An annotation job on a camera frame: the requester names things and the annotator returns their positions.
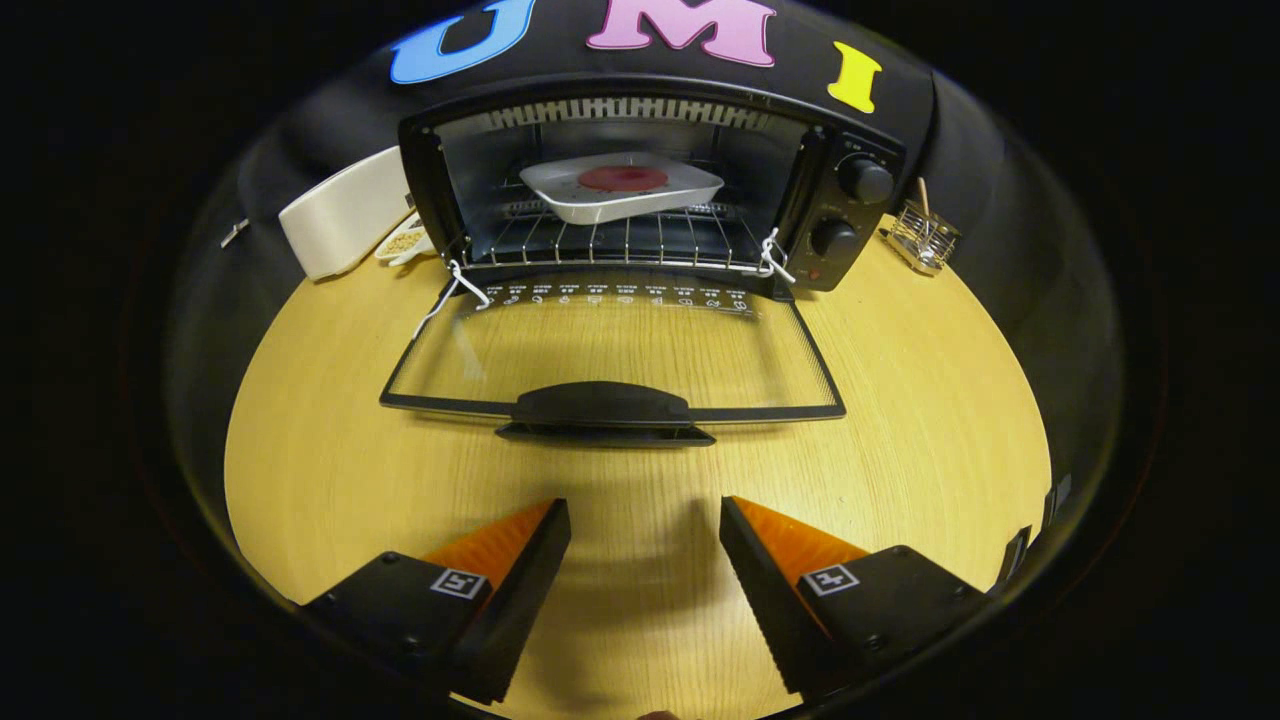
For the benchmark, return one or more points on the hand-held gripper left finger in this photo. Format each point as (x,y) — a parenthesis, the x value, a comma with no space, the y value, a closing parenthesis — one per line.
(515,600)

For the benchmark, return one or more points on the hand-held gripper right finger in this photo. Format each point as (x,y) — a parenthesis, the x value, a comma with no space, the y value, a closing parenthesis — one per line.
(770,600)

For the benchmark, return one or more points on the black toaster oven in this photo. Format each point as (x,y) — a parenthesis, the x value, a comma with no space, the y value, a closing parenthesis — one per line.
(850,210)

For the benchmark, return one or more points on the white square plate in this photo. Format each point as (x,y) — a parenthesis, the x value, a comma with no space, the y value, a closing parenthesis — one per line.
(600,207)

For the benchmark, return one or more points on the pink round ham slice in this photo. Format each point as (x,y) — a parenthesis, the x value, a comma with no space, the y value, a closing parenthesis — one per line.
(622,179)

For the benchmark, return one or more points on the white boxy toaster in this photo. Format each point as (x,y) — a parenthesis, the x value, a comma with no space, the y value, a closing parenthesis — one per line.
(340,215)

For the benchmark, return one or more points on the small white dish of seeds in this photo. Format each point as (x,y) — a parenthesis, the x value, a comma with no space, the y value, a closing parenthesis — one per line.
(402,243)

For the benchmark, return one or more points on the wooden stick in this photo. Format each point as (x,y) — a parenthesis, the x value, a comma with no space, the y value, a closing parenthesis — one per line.
(924,195)

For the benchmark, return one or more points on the silver clip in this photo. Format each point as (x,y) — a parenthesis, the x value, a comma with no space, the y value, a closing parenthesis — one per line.
(235,232)

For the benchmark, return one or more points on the black backdrop cloth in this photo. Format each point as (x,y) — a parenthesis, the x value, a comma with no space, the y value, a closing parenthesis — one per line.
(320,120)

